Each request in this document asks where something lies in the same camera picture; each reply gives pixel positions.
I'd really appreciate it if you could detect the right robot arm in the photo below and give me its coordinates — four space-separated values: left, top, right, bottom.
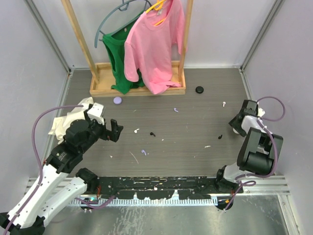
214 99 284 193

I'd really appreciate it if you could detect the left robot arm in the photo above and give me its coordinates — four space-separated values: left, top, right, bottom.
0 119 124 235

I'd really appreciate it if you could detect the purple earbud case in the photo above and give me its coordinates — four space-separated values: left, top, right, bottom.
113 97 122 105

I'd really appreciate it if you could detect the black earbud case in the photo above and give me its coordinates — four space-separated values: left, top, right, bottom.
195 86 204 94

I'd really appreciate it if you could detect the wooden clothes rack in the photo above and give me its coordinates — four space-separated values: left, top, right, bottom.
60 0 194 98

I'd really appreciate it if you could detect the cream cloth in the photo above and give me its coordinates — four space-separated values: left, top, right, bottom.
48 97 94 144

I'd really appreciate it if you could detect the green t-shirt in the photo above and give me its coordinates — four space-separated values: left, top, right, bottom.
102 12 145 94

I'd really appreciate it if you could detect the pink t-shirt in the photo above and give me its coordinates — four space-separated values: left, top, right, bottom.
124 0 185 94

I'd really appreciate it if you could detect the grey clothes hanger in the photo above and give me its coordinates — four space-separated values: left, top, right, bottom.
94 0 152 48

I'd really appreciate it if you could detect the yellow clothes hanger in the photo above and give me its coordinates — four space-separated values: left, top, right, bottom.
146 0 173 30

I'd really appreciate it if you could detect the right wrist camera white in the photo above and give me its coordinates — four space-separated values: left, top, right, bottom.
257 106 266 118

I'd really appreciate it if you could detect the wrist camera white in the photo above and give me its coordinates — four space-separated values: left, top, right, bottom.
257 106 266 118
87 103 105 125

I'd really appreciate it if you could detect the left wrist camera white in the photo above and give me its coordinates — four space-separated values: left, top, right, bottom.
87 103 105 125

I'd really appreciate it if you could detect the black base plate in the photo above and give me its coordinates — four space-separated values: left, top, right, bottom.
86 176 239 200

